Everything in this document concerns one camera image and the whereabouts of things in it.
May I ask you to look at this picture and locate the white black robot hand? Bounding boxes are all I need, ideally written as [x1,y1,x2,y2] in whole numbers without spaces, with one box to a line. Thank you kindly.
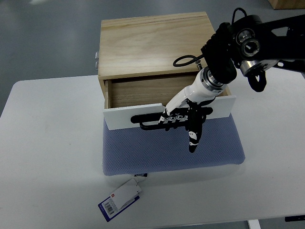
[158,68,225,153]

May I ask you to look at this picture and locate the black drawer handle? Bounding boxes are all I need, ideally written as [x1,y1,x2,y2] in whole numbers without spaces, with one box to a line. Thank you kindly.
[131,107,213,131]

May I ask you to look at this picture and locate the white drawer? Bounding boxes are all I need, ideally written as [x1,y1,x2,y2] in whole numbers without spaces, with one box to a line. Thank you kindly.
[102,73,237,131]

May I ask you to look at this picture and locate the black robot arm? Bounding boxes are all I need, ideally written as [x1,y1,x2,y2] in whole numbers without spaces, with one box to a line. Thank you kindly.
[159,15,305,152]

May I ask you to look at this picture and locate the wooden drawer cabinet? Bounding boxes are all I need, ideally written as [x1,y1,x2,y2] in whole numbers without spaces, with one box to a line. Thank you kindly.
[98,11,216,109]

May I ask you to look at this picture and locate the blue foam cushion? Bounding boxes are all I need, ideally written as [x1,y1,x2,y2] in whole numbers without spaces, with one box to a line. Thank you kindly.
[102,116,245,176]

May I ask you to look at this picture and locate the white blue product tag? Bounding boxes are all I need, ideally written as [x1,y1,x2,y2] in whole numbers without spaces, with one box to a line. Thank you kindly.
[98,178,142,222]

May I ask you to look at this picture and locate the white table leg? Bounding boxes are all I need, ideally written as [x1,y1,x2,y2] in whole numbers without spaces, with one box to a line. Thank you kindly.
[247,219,261,229]

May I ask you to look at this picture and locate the cardboard box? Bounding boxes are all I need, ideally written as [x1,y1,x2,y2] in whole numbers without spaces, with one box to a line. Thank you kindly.
[268,0,305,10]

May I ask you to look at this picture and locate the black table control panel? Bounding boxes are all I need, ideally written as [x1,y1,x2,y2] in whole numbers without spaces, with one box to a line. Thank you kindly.
[285,215,305,222]

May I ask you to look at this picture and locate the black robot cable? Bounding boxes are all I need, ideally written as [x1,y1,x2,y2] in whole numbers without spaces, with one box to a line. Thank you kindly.
[173,54,205,71]

